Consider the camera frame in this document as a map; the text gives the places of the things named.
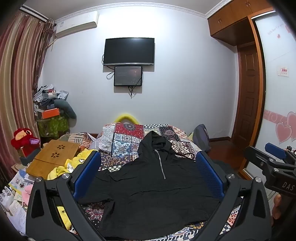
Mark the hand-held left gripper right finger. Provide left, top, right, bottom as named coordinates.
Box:
left=195, top=151, right=272, bottom=241

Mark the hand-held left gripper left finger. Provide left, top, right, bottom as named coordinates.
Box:
left=26, top=151, right=105, bottom=241

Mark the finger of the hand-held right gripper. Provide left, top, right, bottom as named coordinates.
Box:
left=265, top=142, right=287, bottom=161
left=244, top=145, right=279, bottom=178

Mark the black zip hoodie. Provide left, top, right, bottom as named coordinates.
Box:
left=78, top=131, right=243, bottom=240

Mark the person's right hand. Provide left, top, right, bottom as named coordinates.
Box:
left=271, top=193, right=282, bottom=219

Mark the yellow cloth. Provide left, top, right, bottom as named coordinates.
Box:
left=47, top=148, right=97, bottom=230

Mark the grey backpack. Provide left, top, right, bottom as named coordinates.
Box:
left=193, top=124, right=211, bottom=153

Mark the bamboo lap desk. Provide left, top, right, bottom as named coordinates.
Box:
left=26, top=139, right=80, bottom=181

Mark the patchwork patterned bed blanket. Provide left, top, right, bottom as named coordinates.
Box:
left=59, top=122, right=245, bottom=241

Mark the green patterned cloth stand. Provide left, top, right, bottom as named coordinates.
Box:
left=36, top=116, right=70, bottom=142

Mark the brown wooden door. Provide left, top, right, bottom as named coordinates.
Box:
left=231, top=43, right=260, bottom=151

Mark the white wardrobe door with hearts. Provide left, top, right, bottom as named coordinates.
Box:
left=242, top=10, right=296, bottom=180

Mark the grey neck pillow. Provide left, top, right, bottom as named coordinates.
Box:
left=54, top=99, right=77, bottom=120

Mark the orange box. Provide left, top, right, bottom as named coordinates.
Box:
left=41, top=108, right=60, bottom=119

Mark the red plush toy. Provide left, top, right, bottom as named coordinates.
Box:
left=11, top=127, right=41, bottom=157

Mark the pile of papers and photos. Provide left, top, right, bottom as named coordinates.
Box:
left=0, top=163, right=37, bottom=234

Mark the pile of clutter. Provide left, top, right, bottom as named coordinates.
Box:
left=33, top=84, right=69, bottom=112

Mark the striped brown curtain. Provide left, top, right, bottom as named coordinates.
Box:
left=0, top=8, right=55, bottom=179

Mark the wooden overhead cabinet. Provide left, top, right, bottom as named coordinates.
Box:
left=207, top=0, right=274, bottom=46

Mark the yellow curved bed rail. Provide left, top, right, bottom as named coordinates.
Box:
left=113, top=113, right=139, bottom=124

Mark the small black wall monitor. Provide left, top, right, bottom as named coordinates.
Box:
left=113, top=65, right=143, bottom=87

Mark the black wall television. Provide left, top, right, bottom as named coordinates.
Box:
left=103, top=37, right=155, bottom=67

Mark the white wall air conditioner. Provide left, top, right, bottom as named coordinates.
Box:
left=54, top=11, right=100, bottom=39

